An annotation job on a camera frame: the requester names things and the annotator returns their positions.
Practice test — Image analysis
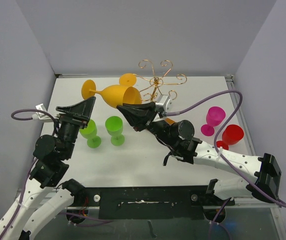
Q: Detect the pink wine glass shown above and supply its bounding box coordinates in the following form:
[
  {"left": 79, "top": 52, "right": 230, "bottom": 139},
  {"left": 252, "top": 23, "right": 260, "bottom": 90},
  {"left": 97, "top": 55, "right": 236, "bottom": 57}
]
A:
[{"left": 200, "top": 106, "right": 226, "bottom": 137}]

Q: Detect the left green wine glass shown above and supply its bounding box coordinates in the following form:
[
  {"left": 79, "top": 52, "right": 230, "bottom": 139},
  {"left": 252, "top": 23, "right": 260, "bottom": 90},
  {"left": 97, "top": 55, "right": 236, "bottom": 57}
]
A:
[{"left": 79, "top": 119, "right": 102, "bottom": 149}]

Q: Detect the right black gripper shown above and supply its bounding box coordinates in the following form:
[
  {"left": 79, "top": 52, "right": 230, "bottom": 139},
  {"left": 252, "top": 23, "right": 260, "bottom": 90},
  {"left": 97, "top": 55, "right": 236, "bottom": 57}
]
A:
[{"left": 117, "top": 101, "right": 177, "bottom": 147}]

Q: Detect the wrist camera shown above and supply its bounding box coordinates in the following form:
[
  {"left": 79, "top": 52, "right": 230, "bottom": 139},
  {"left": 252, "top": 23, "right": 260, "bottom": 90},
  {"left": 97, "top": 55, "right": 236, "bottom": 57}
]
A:
[
  {"left": 32, "top": 103, "right": 52, "bottom": 123},
  {"left": 155, "top": 94, "right": 172, "bottom": 117}
]

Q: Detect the right green wine glass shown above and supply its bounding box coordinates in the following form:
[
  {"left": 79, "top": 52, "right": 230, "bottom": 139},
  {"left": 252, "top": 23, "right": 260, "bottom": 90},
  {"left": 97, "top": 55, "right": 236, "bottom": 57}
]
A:
[{"left": 105, "top": 116, "right": 125, "bottom": 147}]

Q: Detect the orange wine glass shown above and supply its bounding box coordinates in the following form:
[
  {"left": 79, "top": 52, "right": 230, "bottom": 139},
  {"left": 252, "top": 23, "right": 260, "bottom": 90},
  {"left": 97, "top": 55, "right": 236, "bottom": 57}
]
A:
[
  {"left": 119, "top": 73, "right": 137, "bottom": 87},
  {"left": 81, "top": 79, "right": 142, "bottom": 108}
]

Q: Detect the gold wire glass rack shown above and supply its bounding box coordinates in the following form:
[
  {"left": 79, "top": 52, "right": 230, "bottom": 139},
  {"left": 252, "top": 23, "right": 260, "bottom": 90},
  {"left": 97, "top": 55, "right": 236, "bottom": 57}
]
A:
[{"left": 133, "top": 59, "right": 188, "bottom": 102}]

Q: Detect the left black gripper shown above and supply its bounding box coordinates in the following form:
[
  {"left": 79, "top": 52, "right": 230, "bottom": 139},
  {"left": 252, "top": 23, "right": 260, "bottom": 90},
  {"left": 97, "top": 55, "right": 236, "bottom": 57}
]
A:
[{"left": 56, "top": 96, "right": 97, "bottom": 158}]

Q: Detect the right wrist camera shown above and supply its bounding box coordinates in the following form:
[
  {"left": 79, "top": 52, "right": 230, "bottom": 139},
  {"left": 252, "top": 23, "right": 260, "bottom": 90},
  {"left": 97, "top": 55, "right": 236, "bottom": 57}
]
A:
[{"left": 155, "top": 94, "right": 172, "bottom": 117}]

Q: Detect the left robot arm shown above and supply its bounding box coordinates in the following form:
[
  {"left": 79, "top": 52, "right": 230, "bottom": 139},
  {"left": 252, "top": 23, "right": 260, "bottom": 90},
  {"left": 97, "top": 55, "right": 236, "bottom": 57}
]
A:
[{"left": 0, "top": 96, "right": 96, "bottom": 240}]

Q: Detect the green wine glass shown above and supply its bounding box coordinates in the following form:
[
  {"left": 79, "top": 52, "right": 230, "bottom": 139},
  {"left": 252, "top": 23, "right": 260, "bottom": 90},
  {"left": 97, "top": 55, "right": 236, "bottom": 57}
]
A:
[
  {"left": 79, "top": 119, "right": 102, "bottom": 149},
  {"left": 105, "top": 116, "right": 125, "bottom": 147}
]

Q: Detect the aluminium frame rail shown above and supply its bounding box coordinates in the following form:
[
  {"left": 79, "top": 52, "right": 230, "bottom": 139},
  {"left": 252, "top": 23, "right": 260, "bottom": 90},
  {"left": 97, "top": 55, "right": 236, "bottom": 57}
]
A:
[{"left": 224, "top": 74, "right": 283, "bottom": 208}]

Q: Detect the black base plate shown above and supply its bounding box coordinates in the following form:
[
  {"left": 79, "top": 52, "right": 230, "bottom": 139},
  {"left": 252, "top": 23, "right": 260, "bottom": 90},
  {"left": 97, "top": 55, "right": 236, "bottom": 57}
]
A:
[{"left": 71, "top": 185, "right": 224, "bottom": 220}]

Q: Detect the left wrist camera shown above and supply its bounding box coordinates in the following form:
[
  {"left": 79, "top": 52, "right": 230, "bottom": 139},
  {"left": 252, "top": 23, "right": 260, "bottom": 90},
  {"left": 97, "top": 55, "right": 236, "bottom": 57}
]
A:
[{"left": 32, "top": 103, "right": 52, "bottom": 123}]

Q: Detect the red wine glass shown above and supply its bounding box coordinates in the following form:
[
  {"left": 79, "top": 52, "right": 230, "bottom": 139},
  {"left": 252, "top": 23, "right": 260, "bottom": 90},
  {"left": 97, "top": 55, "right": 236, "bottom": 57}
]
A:
[{"left": 216, "top": 124, "right": 245, "bottom": 150}]

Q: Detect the wooden rack base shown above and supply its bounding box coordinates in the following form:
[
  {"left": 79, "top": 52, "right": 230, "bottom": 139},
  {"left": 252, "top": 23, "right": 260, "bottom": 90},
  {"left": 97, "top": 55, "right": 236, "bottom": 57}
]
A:
[{"left": 164, "top": 117, "right": 175, "bottom": 125}]

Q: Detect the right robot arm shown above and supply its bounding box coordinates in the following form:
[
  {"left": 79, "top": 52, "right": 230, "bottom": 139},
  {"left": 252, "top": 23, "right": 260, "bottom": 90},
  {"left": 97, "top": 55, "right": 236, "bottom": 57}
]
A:
[{"left": 116, "top": 102, "right": 285, "bottom": 206}]

